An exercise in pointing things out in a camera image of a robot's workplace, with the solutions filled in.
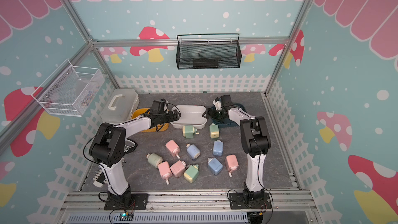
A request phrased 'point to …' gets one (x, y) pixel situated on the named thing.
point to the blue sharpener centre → (193, 151)
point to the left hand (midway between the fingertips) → (175, 117)
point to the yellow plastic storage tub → (157, 128)
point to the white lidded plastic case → (121, 106)
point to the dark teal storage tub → (227, 123)
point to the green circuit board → (125, 217)
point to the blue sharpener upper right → (217, 148)
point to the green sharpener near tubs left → (188, 131)
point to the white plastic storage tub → (190, 115)
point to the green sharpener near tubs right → (214, 131)
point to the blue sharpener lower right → (215, 166)
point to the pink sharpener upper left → (173, 148)
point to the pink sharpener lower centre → (178, 168)
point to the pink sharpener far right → (231, 164)
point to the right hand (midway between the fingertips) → (208, 116)
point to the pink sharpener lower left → (165, 170)
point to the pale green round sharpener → (154, 159)
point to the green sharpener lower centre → (192, 173)
